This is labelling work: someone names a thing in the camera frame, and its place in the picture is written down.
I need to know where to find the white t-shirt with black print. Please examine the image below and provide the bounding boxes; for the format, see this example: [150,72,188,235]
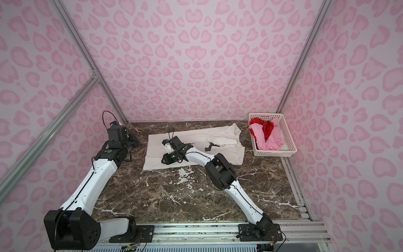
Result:
[143,123,245,171]

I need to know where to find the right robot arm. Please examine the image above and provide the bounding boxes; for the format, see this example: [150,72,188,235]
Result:
[161,136,281,240]

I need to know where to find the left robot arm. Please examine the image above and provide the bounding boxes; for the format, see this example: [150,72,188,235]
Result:
[44,123,139,251]

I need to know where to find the red t-shirt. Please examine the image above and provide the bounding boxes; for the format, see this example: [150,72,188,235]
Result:
[249,118,275,141]

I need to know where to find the pink t-shirt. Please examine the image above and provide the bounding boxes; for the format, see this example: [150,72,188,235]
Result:
[249,118,285,151]

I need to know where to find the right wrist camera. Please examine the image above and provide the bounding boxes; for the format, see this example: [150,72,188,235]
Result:
[162,139,171,146]

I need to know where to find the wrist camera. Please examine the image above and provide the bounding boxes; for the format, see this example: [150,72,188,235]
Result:
[110,121,120,127]
[162,139,171,146]

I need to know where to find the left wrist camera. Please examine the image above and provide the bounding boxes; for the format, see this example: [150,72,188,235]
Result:
[110,121,120,127]

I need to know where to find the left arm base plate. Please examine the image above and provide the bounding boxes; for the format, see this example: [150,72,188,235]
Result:
[109,225,155,244]

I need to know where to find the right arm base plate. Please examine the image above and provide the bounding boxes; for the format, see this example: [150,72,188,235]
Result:
[236,223,283,243]

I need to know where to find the diagonal aluminium frame bar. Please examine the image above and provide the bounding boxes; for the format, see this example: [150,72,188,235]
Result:
[1,75,99,202]

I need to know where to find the right corner aluminium post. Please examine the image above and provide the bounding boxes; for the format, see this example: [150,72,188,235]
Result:
[276,0,335,113]

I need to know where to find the corner aluminium post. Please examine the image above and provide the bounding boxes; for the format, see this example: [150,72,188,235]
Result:
[50,0,129,123]
[276,0,335,113]

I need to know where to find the aluminium mounting rail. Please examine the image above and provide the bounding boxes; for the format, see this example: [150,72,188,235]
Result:
[93,219,335,252]

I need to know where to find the left corner aluminium post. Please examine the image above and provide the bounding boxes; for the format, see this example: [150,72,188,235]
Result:
[50,0,129,123]

